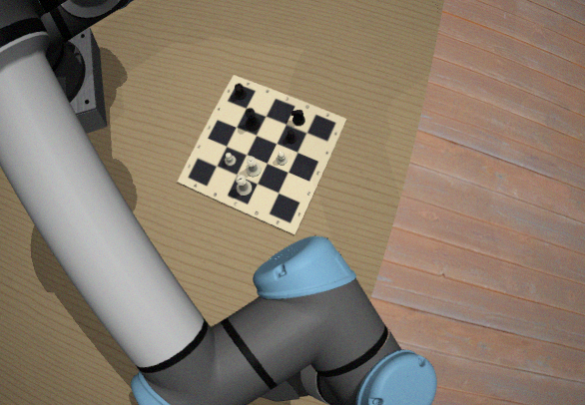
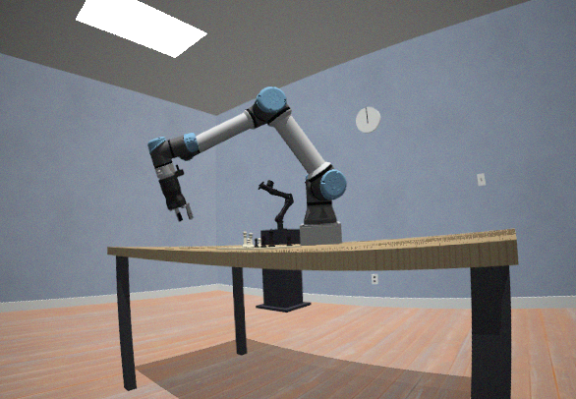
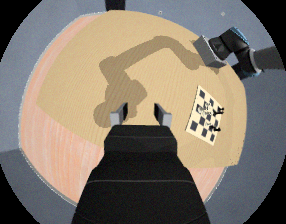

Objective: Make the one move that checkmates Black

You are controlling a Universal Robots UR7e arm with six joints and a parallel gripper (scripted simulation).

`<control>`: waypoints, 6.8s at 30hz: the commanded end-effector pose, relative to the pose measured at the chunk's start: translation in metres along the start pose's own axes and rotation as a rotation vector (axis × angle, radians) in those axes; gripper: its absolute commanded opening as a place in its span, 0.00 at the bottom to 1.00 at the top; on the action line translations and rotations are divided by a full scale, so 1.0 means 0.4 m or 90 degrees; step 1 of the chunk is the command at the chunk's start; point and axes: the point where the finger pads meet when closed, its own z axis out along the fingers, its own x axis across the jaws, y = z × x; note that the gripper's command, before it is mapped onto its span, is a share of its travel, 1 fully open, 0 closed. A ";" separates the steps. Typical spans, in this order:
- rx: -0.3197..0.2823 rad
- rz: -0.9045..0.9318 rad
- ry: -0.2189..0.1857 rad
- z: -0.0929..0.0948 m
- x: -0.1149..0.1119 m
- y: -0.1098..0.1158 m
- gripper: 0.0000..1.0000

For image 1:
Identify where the small chessboard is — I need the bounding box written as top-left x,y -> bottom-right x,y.
178,75 -> 346,235

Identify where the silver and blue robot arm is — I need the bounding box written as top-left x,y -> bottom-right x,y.
0,0 -> 437,405

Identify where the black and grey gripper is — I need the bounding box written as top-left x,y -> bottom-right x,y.
261,365 -> 329,405

